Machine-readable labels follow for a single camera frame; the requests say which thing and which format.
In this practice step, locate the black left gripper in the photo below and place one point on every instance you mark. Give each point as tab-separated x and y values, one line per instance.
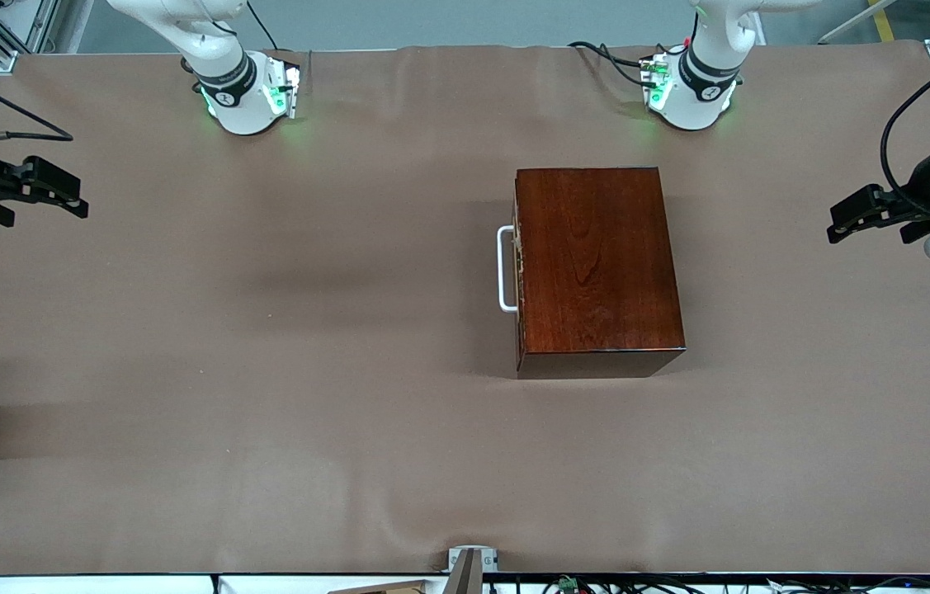
923	183

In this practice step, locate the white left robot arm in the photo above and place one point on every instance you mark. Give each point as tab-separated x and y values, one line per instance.
700	99

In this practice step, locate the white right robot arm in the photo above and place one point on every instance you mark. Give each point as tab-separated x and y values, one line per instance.
233	91

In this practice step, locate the yellow floor tape strip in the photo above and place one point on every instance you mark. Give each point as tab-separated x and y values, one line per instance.
884	23

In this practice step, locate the dark wooden cabinet box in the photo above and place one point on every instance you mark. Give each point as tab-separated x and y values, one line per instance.
597	264

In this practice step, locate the brown table mat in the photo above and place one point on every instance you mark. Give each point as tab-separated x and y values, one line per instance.
266	371

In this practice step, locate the green plug connector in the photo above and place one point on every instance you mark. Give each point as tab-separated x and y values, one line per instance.
568	585

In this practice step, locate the brown wooden board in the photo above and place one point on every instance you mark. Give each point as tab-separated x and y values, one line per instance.
390	589

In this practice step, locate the metal bracket with brown post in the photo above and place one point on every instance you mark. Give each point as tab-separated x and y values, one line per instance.
464	569

